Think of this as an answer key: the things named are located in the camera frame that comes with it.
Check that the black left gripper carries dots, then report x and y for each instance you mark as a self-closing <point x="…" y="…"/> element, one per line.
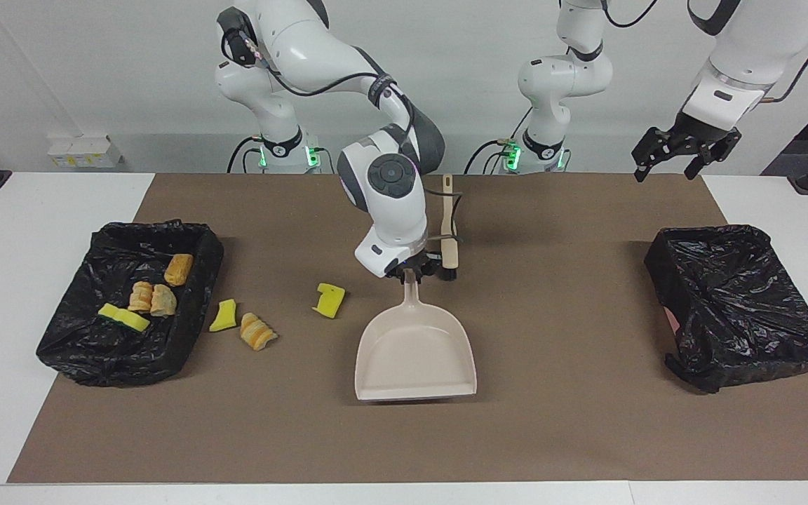
<point x="702" y="132"/>

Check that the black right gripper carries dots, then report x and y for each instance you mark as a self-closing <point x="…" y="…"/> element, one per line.
<point x="421" y="263"/>

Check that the beige brush black bristles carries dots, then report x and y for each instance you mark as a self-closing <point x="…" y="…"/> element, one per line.
<point x="448" y="210"/>

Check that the beige plastic dustpan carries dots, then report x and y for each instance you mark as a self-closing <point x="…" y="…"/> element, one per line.
<point x="414" y="358"/>

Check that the notched yellow sponge piece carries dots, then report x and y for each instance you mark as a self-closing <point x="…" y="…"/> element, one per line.
<point x="330" y="301"/>

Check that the striped croissant bread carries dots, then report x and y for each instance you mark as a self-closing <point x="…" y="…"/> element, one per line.
<point x="257" y="331"/>

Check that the small yellow sponge piece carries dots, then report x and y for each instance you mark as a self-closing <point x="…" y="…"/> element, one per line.
<point x="223" y="317"/>

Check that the brown oval bread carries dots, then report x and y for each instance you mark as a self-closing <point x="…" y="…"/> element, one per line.
<point x="179" y="269"/>

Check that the pale torn bread chunk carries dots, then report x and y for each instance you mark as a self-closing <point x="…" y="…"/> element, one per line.
<point x="163" y="301"/>

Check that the sliced bread roll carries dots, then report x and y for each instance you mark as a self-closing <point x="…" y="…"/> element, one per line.
<point x="141" y="297"/>

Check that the large yellow sponge piece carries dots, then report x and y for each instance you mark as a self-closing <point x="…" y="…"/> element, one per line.
<point x="127" y="319"/>

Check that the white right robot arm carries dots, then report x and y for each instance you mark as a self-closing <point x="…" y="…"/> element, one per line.
<point x="390" y="203"/>

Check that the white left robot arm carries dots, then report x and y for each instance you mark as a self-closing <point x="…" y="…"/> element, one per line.
<point x="565" y="70"/>

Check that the black bag lined pink bin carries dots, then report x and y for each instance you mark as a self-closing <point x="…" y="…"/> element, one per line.
<point x="734" y="301"/>

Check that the brown table mat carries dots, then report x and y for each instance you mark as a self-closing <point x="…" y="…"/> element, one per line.
<point x="236" y="435"/>

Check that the small white box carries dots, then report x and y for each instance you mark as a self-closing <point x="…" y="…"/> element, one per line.
<point x="85" y="151"/>

